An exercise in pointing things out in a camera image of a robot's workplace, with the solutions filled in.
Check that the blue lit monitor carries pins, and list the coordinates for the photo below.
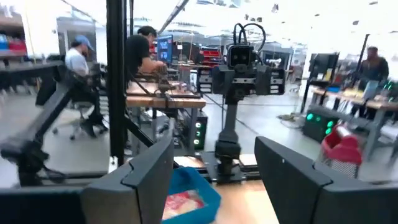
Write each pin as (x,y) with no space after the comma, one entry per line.
(164,48)

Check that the red snack packet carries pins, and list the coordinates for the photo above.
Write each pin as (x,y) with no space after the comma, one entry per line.
(182,203)

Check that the black table frame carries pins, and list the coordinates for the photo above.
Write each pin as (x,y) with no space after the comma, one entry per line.
(116,93)

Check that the black monitor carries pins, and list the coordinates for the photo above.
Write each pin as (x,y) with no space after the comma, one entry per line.
(323,63)

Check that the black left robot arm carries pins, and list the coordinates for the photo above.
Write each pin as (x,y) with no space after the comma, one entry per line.
(229,124)

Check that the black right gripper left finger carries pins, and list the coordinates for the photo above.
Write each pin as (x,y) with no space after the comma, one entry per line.
(124,199)

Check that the blue plastic bin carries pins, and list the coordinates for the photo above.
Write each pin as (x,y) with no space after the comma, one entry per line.
(189,180)

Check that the black computer green lights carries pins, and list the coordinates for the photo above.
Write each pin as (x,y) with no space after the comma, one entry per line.
(320,124)
(200,130)

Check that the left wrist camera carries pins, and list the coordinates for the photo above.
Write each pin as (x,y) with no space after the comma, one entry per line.
(240,56)

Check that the person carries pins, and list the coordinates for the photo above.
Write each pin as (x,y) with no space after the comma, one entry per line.
(136,53)
(76,62)
(373,68)

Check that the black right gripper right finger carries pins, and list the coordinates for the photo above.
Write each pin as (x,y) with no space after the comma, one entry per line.
(311,193)

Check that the shelf with coloured bins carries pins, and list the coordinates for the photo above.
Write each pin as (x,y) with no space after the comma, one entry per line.
(12,43)

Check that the office chair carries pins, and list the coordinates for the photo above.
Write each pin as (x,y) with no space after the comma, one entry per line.
(77,121)

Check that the wooden work desk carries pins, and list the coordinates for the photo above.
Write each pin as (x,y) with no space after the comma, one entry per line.
(164,99)
(370,102)

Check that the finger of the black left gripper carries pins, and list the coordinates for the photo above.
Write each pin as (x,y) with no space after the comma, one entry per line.
(263,81)
(223,81)

